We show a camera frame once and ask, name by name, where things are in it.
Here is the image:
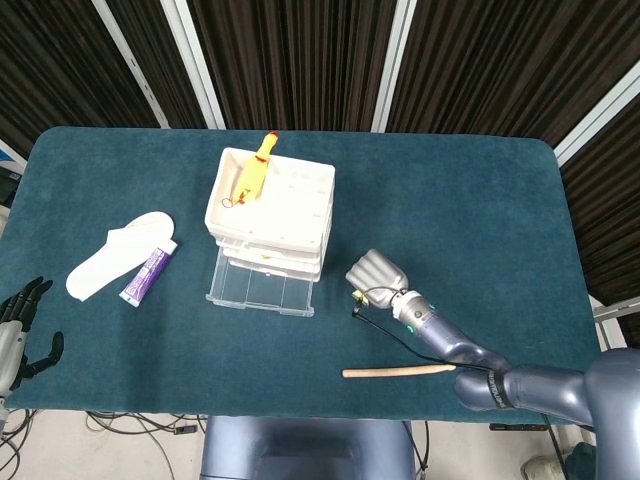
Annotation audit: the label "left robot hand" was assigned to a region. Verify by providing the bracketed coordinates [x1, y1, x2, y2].
[0, 277, 65, 399]

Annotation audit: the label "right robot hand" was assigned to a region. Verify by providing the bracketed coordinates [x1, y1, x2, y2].
[344, 248, 409, 311]

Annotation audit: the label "clear drawer with dividers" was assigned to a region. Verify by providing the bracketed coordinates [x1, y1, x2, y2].
[204, 247, 317, 318]

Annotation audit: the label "white plastic drawer cabinet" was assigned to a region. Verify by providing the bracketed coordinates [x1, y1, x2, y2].
[203, 147, 336, 281]

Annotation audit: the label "wooden drumstick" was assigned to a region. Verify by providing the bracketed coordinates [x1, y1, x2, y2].
[342, 363, 457, 380]

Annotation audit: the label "teal table cloth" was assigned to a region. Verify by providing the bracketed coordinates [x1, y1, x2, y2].
[2, 125, 614, 419]

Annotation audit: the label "white slipper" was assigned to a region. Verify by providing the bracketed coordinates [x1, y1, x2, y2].
[65, 210, 177, 303]

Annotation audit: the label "purple toothpaste tube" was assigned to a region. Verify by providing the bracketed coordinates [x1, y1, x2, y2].
[118, 238, 179, 306]

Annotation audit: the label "yellow rubber chicken toy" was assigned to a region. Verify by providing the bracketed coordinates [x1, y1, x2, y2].
[219, 130, 280, 209]

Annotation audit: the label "blue grey robot torso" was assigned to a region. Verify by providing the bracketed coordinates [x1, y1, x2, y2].
[199, 413, 416, 480]

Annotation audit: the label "blue white box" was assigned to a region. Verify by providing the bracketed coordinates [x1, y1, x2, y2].
[0, 139, 27, 206]

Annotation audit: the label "dark teal fabric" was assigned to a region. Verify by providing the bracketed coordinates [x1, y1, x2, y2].
[564, 442, 597, 480]

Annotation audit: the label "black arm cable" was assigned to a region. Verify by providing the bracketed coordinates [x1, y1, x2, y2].
[352, 287, 494, 374]

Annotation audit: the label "black floor cables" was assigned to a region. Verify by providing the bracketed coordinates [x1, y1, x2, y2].
[0, 409, 32, 480]

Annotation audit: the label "beige floor cable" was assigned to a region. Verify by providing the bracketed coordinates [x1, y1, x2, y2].
[84, 410, 206, 480]

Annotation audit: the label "white metal post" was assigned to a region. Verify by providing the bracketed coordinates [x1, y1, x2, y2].
[552, 74, 640, 169]
[372, 0, 418, 133]
[160, 0, 227, 130]

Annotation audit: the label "white metal frame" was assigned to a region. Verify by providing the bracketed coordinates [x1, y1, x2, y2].
[592, 294, 640, 351]

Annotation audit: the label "thin grey metal post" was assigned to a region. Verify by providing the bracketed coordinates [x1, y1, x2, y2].
[92, 0, 171, 129]

